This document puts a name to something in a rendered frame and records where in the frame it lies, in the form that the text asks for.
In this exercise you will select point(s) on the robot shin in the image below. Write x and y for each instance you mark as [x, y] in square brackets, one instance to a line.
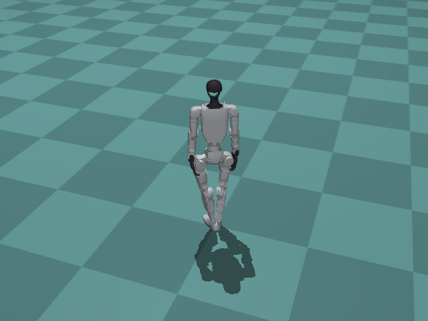
[220, 205]
[209, 205]

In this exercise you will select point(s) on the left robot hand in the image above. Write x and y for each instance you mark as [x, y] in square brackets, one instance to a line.
[191, 159]

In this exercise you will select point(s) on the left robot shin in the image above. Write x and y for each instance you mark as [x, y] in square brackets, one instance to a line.
[209, 205]

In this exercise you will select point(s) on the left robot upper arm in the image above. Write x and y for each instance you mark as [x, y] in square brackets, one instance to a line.
[195, 112]

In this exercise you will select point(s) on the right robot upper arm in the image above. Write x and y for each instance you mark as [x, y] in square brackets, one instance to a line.
[234, 119]

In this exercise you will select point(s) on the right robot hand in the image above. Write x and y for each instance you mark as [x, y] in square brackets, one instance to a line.
[233, 166]

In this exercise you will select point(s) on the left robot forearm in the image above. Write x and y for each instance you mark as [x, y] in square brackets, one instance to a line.
[191, 145]

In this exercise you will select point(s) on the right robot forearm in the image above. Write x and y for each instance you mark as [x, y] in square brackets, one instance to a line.
[235, 143]

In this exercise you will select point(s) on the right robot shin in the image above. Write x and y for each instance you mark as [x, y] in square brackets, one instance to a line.
[220, 205]

